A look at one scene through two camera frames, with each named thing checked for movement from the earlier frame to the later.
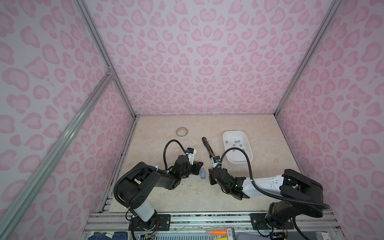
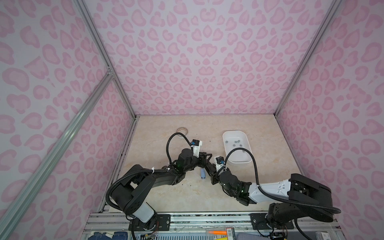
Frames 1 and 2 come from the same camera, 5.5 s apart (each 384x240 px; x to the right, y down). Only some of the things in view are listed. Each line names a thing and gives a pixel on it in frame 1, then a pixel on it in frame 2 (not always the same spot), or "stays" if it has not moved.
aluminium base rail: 322,222 stays
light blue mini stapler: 203,173 stays
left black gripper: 197,167 to 202,159
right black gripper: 211,177 stays
